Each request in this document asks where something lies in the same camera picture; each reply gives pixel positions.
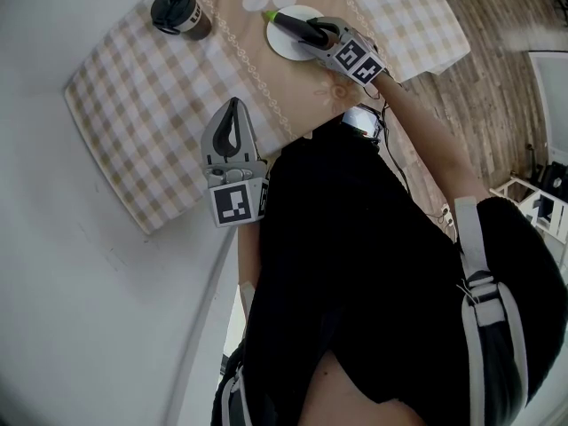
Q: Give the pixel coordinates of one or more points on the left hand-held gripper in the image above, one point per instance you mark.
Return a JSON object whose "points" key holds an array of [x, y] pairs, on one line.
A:
{"points": [[231, 204]]}

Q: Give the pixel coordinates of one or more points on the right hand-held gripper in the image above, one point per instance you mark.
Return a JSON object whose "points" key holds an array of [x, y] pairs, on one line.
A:
{"points": [[355, 58]]}

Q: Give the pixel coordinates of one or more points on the purple eggplant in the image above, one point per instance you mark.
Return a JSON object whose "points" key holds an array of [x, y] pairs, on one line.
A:
{"points": [[293, 27]]}

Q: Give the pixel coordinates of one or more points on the person's right forearm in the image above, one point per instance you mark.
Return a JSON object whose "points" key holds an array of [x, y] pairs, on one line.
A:
{"points": [[426, 131]]}

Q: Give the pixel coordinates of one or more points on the person's left forearm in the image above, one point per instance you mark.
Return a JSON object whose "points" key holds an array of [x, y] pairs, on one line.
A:
{"points": [[248, 255]]}

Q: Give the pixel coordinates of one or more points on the white round plate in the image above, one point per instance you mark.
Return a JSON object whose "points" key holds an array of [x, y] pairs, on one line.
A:
{"points": [[284, 47]]}

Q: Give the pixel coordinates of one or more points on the beige checked floral tablecloth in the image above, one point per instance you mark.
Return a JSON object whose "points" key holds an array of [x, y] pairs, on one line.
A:
{"points": [[146, 127]]}

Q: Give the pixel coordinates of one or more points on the black lidded drink bottle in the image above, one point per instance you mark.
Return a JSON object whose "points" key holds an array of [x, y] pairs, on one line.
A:
{"points": [[177, 7]]}

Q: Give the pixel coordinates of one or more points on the person in dark shirt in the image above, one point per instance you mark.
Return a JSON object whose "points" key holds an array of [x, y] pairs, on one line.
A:
{"points": [[355, 260]]}

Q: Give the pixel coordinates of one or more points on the white framed door panel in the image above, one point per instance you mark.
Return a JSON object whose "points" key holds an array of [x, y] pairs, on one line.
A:
{"points": [[554, 104]]}

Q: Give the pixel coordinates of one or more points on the black floor equipment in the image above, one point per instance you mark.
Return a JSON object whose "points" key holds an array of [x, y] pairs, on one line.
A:
{"points": [[557, 173]]}

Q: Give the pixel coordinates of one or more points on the person's bare leg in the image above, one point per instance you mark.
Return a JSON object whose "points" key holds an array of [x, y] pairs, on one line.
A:
{"points": [[341, 393]]}

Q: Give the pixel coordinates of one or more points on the white rack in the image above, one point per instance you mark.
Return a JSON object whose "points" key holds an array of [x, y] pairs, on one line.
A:
{"points": [[561, 231]]}

